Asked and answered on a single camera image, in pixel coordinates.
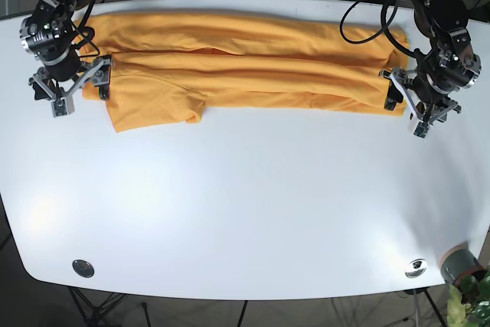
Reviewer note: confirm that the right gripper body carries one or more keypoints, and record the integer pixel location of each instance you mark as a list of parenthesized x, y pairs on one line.
[(55, 40)]

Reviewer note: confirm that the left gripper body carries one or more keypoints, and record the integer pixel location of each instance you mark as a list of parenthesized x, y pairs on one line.
[(449, 65)]

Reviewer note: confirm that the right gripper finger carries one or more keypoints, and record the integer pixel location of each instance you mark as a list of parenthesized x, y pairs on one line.
[(47, 88), (97, 76)]

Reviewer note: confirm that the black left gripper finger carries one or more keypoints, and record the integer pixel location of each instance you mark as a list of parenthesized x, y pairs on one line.
[(429, 113), (400, 83)]

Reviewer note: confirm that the orange T-shirt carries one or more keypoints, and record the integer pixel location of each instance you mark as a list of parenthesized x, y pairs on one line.
[(169, 67)]

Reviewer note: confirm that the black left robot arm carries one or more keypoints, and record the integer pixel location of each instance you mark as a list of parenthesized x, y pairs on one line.
[(439, 19)]

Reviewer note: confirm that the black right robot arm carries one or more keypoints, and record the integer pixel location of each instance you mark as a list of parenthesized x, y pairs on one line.
[(78, 11)]

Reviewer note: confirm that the grey plant pot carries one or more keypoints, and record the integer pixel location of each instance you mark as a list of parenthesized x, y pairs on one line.
[(459, 262)]

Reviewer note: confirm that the right silver table grommet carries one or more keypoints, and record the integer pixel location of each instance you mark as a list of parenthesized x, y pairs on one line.
[(415, 268)]

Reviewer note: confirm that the silver table grommet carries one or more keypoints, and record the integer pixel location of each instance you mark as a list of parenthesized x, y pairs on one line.
[(83, 268), (415, 268)]

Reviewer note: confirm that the left silver table grommet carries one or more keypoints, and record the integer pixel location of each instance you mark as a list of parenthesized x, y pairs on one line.
[(83, 268)]

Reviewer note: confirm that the green potted plant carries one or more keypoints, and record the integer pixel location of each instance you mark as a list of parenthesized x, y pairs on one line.
[(468, 302)]

